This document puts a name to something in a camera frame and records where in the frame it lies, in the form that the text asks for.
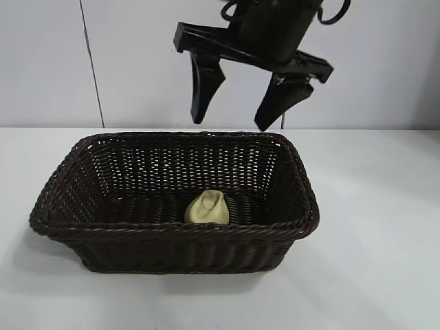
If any dark brown wicker basket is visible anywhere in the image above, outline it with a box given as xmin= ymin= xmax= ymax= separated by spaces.
xmin=29 ymin=130 xmax=321 ymax=276

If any pale yellow round pastry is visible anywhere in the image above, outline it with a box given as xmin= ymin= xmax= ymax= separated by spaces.
xmin=184 ymin=189 xmax=230 ymax=225

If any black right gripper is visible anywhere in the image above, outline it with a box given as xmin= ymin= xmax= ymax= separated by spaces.
xmin=173 ymin=0 xmax=334 ymax=132

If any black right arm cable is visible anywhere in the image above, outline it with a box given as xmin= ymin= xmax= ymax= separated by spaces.
xmin=316 ymin=0 xmax=352 ymax=26
xmin=219 ymin=0 xmax=243 ymax=22

